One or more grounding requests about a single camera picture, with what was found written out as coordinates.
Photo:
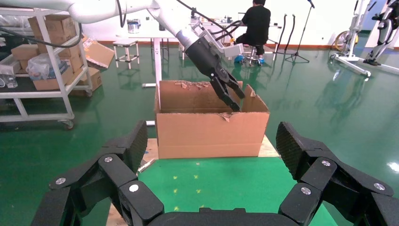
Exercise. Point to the white table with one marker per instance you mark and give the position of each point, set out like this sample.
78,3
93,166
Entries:
157,62

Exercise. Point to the green cloth mat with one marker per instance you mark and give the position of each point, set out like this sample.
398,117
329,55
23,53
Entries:
230,184

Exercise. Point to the white robot support stand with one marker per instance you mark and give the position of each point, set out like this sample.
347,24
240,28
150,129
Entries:
352,59

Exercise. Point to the clear plastic bag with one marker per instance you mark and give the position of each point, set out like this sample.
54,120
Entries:
43,67

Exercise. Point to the person in black clothes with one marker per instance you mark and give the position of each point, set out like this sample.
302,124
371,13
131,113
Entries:
255,25

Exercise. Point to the white black humanoid robot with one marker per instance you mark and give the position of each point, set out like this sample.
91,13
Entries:
383,31

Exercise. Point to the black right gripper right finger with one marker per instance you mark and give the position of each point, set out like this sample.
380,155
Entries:
324,174

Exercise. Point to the cardboard box with label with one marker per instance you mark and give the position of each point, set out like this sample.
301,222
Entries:
92,81

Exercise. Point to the low wide cardboard box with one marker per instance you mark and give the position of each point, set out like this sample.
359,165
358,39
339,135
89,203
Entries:
50,84

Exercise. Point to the black tripod stand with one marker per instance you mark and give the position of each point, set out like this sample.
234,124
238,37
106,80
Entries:
295,55

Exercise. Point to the large open cardboard carton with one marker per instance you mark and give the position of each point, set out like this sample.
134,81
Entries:
212,137

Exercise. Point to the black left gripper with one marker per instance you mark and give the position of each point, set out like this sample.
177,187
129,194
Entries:
204,59

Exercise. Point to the white wheeled shelf cart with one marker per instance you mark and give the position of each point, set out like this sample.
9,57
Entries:
31,94

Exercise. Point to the large printed cardboard box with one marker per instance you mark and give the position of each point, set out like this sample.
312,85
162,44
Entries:
59,28

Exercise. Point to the small plain cardboard box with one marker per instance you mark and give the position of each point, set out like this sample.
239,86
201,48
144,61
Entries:
25,51

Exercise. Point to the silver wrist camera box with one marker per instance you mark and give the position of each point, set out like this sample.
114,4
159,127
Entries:
233,50

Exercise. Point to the metal swivel stool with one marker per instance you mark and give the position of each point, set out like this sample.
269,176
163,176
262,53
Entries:
252,54

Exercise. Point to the narrow cardboard box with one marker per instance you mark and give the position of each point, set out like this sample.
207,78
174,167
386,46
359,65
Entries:
74,64

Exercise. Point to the wooden board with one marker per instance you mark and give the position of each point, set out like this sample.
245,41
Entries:
269,149

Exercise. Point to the small white square stool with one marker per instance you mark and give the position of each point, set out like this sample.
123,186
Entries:
126,42

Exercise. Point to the black gooseneck stand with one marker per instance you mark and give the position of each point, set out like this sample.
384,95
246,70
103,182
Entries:
284,31

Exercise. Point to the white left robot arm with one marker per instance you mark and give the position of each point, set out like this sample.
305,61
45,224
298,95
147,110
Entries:
93,11

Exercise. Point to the flattened torn cardboard sheet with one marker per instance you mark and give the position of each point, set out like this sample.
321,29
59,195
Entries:
99,54

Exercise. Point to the metal pot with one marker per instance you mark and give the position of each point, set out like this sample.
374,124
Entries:
134,27

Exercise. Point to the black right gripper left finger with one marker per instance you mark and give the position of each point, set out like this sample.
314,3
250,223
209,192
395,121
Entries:
115,174

